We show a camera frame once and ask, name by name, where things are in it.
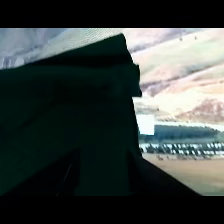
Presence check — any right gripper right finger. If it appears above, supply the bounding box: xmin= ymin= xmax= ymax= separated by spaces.
xmin=127 ymin=150 xmax=202 ymax=197

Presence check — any dark green garment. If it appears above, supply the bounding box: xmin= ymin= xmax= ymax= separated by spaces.
xmin=0 ymin=28 xmax=156 ymax=197

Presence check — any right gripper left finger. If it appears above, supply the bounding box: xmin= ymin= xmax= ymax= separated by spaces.
xmin=7 ymin=149 xmax=82 ymax=197

